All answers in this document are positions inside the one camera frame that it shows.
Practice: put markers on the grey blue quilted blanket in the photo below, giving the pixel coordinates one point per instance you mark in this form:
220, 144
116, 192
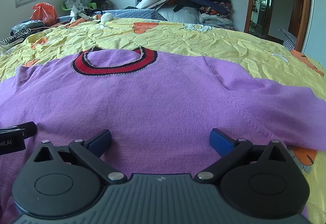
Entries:
134, 13

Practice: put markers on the orange plastic bag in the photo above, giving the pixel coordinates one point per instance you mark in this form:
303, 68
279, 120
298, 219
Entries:
44, 12

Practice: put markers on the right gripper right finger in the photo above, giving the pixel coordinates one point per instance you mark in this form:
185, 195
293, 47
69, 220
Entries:
232, 153

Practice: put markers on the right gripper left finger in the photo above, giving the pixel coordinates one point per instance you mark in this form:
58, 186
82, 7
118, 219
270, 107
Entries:
88, 155

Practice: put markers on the yellow carrot print quilt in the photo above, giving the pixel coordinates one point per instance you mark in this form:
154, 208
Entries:
260, 58

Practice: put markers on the brown wooden door frame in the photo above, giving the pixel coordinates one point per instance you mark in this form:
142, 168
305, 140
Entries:
281, 21

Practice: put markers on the green plastic stool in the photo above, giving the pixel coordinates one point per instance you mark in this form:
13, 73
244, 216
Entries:
92, 5

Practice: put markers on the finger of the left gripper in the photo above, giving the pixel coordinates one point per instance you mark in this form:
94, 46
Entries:
12, 138

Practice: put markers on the purple knit sweater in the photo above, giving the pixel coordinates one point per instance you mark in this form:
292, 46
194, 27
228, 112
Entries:
159, 107

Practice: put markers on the white round plush ball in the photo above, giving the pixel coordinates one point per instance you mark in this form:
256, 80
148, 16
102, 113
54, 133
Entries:
106, 17

